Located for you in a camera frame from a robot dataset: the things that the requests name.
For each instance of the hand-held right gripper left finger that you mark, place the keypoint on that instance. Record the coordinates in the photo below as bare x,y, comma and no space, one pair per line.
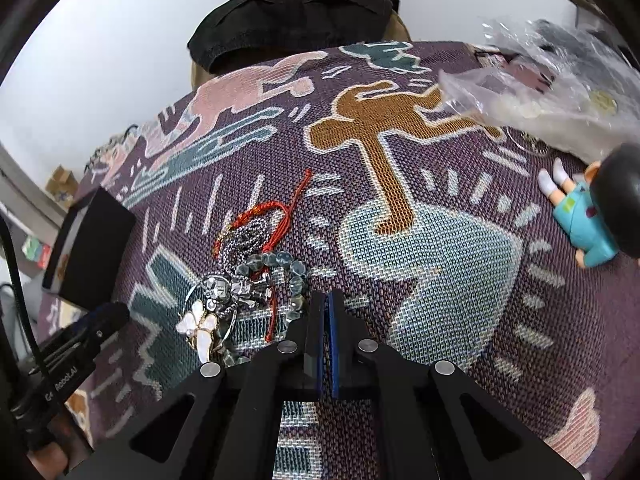
320,340

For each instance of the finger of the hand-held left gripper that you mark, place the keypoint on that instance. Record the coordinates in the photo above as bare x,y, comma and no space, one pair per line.
107,316

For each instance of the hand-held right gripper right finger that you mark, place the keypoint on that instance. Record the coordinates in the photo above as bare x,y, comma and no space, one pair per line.
334,350

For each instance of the black jewelry box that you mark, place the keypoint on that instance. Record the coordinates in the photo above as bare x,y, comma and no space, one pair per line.
95,245

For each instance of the white flower pendant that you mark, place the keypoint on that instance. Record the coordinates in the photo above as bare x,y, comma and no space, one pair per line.
197,322

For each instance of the colourful small box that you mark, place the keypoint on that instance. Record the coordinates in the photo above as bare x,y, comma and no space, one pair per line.
36,254

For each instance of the silver astronaut charm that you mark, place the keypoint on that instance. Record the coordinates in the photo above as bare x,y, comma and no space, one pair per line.
218,290

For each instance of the printed woven blanket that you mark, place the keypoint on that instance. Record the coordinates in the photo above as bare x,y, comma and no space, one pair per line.
450,310

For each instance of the cardboard boxes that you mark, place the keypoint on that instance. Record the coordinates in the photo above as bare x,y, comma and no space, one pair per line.
62,182

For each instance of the doll in teal outfit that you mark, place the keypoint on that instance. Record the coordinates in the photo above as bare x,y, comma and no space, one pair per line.
585,215

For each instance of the clear plastic bag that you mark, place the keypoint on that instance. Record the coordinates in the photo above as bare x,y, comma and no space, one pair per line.
550,110

